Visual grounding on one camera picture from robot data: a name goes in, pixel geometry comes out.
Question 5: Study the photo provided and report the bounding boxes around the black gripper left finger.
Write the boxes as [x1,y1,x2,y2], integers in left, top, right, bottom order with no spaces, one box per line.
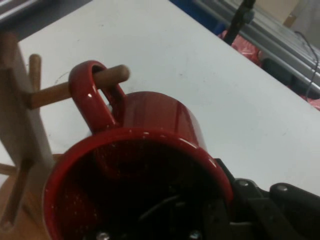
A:
[202,198,232,240]

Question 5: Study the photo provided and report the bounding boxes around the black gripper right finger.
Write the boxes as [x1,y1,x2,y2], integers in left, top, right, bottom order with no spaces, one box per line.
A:
[216,157,320,240]

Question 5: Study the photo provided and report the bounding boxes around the red ceramic mug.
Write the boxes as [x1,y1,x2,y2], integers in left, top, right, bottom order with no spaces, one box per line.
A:
[42,59,235,240]

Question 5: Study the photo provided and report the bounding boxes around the pink plastic bag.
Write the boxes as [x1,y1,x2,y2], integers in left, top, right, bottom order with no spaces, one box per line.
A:
[216,29,320,111]

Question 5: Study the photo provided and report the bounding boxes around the brown cardboard piece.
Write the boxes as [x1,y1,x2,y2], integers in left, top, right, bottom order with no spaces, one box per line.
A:
[282,12,298,27]

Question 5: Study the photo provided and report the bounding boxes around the black tripod stand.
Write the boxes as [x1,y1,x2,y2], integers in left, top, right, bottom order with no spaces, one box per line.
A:
[223,0,256,47]

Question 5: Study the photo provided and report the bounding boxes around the blue plastic item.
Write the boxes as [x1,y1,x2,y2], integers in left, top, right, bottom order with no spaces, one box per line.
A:
[169,0,227,35]

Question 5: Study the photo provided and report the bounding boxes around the brown wooden mug tree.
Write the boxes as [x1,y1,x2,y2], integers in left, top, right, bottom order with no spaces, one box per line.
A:
[0,32,131,240]

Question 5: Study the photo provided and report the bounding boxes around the thin black cable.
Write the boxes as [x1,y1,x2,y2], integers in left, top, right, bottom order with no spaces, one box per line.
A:
[294,30,320,100]

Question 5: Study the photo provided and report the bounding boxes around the aluminium frame post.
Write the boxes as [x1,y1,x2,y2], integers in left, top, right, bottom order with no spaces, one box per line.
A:
[197,0,320,93]

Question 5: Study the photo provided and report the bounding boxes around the long aluminium frame rail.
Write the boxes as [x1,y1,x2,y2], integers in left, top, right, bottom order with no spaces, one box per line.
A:
[0,0,93,42]

